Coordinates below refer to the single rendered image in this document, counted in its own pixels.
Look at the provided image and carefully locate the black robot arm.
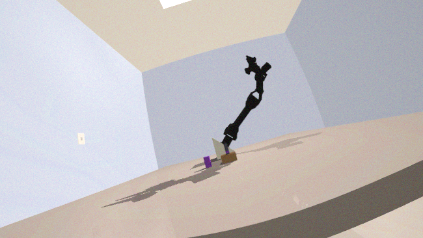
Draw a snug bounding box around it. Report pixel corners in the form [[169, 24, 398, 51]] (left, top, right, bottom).
[[221, 62, 272, 147]]

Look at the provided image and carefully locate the purple marker cap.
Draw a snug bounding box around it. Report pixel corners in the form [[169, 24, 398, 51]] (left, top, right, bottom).
[[203, 156, 212, 168]]

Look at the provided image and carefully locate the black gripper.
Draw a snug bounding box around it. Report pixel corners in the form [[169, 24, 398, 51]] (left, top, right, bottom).
[[246, 55, 261, 73]]

